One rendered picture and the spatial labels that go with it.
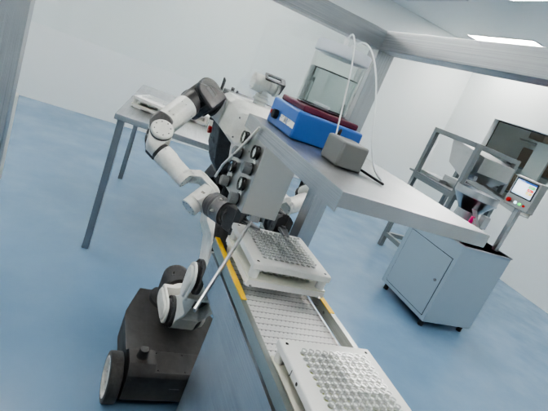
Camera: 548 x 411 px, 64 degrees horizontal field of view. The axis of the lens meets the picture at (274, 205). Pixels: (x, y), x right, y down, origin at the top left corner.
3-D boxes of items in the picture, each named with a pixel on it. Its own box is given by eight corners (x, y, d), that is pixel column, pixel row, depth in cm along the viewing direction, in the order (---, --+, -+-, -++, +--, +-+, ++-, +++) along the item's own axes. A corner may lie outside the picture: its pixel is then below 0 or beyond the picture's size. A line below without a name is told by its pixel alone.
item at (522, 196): (477, 241, 364) (516, 173, 346) (485, 244, 368) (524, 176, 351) (498, 255, 344) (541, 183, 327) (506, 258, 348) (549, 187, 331)
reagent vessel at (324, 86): (287, 95, 125) (312, 28, 119) (331, 112, 131) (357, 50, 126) (307, 105, 111) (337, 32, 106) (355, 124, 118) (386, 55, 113)
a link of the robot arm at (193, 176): (223, 191, 148) (196, 161, 149) (202, 206, 144) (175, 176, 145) (218, 197, 154) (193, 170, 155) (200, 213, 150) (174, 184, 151)
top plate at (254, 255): (329, 284, 125) (332, 277, 124) (252, 269, 114) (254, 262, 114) (298, 242, 146) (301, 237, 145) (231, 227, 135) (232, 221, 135)
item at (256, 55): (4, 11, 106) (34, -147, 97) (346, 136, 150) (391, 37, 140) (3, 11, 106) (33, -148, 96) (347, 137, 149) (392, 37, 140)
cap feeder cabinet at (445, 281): (377, 284, 404) (414, 211, 383) (422, 293, 428) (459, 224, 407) (417, 328, 350) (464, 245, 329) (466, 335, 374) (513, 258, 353)
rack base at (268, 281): (322, 298, 126) (325, 291, 125) (245, 285, 116) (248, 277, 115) (292, 255, 147) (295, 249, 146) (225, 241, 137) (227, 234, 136)
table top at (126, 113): (142, 88, 382) (143, 84, 381) (258, 130, 413) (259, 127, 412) (113, 118, 245) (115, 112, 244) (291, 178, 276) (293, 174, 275)
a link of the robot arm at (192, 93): (170, 102, 167) (192, 86, 174) (184, 121, 169) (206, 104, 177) (184, 91, 158) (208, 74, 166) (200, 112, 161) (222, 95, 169)
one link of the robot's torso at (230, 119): (185, 148, 194) (212, 70, 184) (254, 169, 208) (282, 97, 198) (196, 172, 168) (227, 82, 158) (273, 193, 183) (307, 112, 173)
